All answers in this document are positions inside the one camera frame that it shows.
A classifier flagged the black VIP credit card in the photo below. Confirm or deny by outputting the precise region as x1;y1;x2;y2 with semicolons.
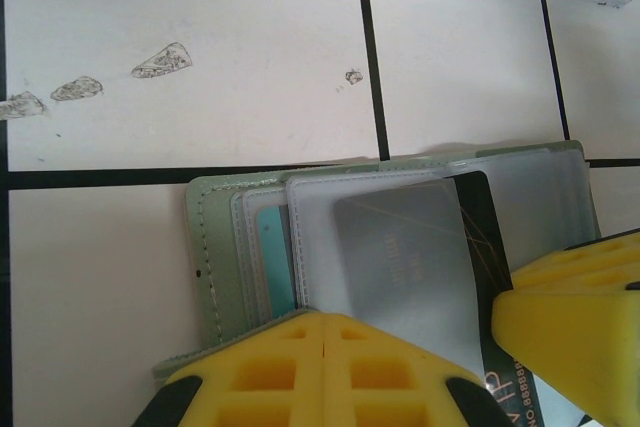
332;170;546;427

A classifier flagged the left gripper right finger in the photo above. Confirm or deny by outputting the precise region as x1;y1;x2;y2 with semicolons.
323;313;516;427

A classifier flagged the teal credit card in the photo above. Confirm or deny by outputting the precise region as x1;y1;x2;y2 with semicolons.
256;206;301;321

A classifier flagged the green leather card holder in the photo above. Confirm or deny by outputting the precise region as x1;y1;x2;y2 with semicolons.
152;139;601;383

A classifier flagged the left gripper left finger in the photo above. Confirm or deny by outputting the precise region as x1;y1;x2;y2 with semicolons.
130;310;326;427

